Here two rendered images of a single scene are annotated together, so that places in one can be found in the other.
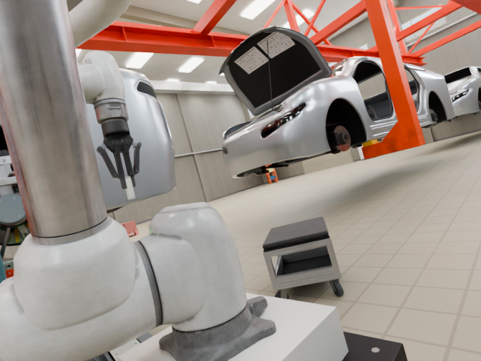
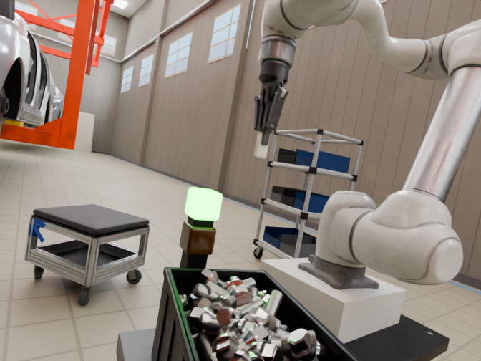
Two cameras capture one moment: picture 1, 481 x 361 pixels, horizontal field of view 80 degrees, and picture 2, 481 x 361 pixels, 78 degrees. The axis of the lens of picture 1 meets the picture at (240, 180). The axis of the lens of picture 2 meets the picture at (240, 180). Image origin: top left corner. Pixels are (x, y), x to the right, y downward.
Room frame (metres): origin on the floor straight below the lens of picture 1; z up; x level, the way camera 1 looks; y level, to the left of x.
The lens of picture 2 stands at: (0.80, 1.09, 0.71)
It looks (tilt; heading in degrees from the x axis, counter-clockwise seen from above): 3 degrees down; 278
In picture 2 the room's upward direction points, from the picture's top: 10 degrees clockwise
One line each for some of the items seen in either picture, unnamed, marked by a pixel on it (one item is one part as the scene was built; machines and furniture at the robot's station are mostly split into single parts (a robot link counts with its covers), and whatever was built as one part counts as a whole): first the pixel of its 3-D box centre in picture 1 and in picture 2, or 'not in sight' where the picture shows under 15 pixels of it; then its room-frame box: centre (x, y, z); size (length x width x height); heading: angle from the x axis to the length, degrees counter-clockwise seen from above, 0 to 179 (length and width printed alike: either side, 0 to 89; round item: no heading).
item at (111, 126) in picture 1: (117, 137); (272, 84); (0.86, 0.32, 0.92); 0.08 x 0.07 x 0.09; 124
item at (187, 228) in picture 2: not in sight; (197, 238); (0.90, 0.68, 0.59); 0.04 x 0.04 x 0.04; 37
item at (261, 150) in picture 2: (127, 188); (262, 145); (0.86, 0.33, 0.76); 0.03 x 0.01 x 0.07; 34
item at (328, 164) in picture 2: not in sight; (303, 203); (0.61, -1.10, 0.50); 0.54 x 0.42 x 1.00; 127
